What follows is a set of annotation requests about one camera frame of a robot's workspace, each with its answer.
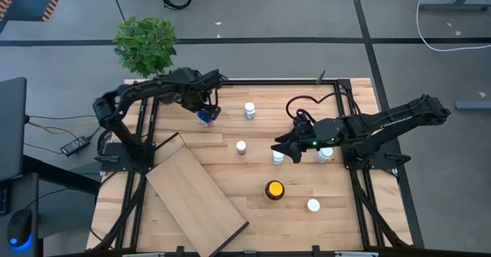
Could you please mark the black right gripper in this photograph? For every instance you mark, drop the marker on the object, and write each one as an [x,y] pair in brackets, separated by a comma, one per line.
[322,132]

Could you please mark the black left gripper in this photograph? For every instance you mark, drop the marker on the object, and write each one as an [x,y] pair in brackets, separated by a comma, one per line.
[193,97]

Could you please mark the blue medicine bottle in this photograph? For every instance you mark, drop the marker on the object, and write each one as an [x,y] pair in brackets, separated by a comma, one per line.
[205,117]

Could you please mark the white medicine bottle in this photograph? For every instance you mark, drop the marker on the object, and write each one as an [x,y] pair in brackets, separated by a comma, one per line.
[277,156]
[325,152]

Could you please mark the white bottle with blue label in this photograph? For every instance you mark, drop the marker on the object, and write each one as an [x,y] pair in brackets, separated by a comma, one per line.
[249,107]

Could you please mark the amber bottle with yellow cap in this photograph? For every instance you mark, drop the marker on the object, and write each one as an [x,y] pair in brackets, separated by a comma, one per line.
[275,189]

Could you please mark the pink bottle with white cap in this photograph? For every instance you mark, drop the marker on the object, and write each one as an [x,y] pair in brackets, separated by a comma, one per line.
[241,145]

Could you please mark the white-capped bottle with printed label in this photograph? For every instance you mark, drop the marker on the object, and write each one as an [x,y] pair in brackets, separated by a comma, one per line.
[313,205]

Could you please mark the black metal shelf frame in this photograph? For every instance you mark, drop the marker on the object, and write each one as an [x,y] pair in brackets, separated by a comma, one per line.
[192,195]

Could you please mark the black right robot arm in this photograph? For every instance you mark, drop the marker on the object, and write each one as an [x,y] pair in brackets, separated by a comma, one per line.
[403,115]

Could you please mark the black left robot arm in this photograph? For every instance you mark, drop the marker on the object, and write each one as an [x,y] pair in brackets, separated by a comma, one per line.
[115,99]

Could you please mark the green artificial plant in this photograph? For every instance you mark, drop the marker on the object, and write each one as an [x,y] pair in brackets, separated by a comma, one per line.
[145,46]

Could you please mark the black clamp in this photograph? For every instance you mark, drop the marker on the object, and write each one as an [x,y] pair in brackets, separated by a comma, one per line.
[315,251]
[179,251]

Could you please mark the black power adapter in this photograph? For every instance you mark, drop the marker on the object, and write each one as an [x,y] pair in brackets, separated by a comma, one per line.
[74,145]

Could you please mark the grey metal bar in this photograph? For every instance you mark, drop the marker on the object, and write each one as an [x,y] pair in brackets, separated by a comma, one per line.
[473,105]

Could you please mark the black monitor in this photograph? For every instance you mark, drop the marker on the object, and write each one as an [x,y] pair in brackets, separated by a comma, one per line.
[11,126]

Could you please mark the dark desk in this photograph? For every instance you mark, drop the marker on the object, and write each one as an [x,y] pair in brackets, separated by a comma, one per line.
[27,195]

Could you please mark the orange striped floor mat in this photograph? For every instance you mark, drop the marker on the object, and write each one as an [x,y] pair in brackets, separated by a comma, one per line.
[30,0]

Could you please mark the black mouse with blue light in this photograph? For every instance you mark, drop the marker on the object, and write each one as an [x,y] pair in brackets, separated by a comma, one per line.
[19,224]

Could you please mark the black aluminium table frame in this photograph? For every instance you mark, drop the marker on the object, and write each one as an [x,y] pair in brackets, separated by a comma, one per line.
[268,82]

